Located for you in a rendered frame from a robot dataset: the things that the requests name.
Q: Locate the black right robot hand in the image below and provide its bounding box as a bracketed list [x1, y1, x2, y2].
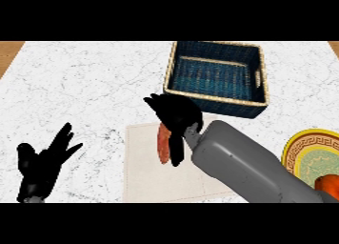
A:
[141, 92, 204, 168]

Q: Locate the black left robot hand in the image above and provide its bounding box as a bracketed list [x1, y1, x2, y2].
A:
[14, 122, 83, 202]

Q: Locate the orange sweet potato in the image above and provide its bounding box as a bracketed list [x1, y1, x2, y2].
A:
[156, 122, 173, 165]

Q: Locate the blue wicker basket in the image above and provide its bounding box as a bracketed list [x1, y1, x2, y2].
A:
[163, 41, 269, 120]

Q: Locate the beige placemat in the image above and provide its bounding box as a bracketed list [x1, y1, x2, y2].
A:
[122, 115, 238, 203]

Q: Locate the yellow patterned plate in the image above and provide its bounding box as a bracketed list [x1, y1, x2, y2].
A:
[279, 128, 339, 192]

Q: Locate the red orange fruit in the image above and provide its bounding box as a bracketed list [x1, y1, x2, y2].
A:
[313, 173, 339, 204]

